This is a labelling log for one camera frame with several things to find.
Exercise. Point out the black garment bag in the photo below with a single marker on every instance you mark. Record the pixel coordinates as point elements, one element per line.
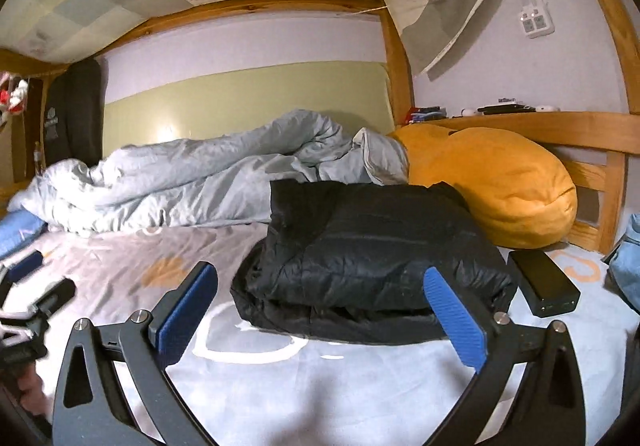
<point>75,115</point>

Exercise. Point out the black remote control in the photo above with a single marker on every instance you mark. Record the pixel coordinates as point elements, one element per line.
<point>505,108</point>

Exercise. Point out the checkered hanging curtain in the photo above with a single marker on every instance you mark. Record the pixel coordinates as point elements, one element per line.
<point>450,25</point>

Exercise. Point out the yellow plush pillow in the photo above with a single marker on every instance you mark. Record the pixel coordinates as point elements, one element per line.
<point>500,186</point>

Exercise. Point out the blue pillow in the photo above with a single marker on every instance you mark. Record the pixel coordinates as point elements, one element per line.
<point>17,231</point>

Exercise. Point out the black down jacket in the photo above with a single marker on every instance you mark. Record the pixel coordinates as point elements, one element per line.
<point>360,266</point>

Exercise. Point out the white power strip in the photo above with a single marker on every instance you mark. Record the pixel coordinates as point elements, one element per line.
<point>535,23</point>

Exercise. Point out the person's left hand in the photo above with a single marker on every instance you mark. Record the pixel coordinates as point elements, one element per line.
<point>32,391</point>

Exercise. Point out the light blue cloth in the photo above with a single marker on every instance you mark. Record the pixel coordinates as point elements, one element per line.
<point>625,266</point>

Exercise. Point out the black power bank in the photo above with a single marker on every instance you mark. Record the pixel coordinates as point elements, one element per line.
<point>545,286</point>

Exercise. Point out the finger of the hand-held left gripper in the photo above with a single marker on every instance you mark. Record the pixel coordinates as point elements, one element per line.
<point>55,296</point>
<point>25,265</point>

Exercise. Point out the white small case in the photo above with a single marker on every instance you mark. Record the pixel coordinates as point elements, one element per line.
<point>467,112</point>

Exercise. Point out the wooden bed frame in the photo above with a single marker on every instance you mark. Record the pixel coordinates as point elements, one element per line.
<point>575,125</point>

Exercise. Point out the light grey duvet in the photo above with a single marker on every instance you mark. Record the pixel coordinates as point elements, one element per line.
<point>175,181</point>

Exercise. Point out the stack of small boxes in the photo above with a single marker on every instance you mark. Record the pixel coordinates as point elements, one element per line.
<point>425,114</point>

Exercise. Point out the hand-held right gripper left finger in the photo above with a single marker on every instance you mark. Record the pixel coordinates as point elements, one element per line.
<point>187,311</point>

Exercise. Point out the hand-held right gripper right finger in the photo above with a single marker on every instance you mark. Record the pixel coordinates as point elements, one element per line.
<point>457,321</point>

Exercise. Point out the grey printed bed sheet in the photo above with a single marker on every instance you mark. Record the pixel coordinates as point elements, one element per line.
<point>325,386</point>

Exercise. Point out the red white plush toys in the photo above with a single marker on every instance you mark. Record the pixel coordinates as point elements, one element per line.
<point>15,95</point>

